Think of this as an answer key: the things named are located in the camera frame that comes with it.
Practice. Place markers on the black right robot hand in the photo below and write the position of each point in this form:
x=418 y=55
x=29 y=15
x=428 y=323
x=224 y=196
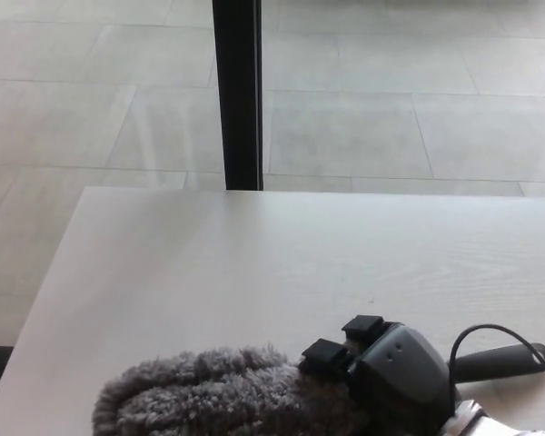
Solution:
x=399 y=368

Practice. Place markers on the grey fluffy microfibre duster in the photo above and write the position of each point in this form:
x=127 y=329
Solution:
x=218 y=390

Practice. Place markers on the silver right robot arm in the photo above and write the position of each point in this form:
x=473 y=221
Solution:
x=474 y=426

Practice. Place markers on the black vertical window frame post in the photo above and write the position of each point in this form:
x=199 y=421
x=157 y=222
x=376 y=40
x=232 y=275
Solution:
x=238 y=91

